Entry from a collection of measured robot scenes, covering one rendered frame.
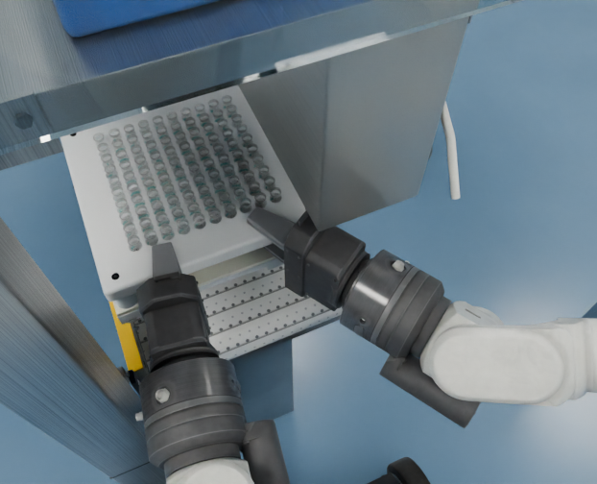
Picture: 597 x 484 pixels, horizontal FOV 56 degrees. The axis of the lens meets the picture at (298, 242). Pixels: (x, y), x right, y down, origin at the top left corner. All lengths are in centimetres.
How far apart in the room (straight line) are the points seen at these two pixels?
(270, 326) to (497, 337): 30
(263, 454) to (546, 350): 25
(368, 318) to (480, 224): 135
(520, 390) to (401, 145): 23
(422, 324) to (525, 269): 130
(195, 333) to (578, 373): 33
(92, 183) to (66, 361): 30
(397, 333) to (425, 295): 4
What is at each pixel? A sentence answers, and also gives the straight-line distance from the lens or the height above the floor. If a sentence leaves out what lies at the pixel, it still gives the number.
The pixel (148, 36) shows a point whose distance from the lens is 23.
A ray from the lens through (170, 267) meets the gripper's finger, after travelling 58.
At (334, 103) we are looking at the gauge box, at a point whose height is 120.
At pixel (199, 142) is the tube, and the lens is 69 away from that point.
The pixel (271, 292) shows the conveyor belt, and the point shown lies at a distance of 72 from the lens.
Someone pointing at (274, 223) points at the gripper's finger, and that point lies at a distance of 60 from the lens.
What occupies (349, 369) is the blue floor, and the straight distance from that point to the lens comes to 157.
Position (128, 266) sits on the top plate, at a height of 97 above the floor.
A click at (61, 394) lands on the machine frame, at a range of 47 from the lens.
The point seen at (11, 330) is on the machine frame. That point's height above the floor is 116.
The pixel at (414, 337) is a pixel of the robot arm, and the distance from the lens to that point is 54.
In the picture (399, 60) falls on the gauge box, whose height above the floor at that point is 122.
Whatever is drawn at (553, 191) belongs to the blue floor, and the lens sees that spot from 203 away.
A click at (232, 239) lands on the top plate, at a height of 97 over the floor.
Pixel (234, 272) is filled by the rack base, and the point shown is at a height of 92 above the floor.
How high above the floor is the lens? 147
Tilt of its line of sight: 57 degrees down
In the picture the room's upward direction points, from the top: straight up
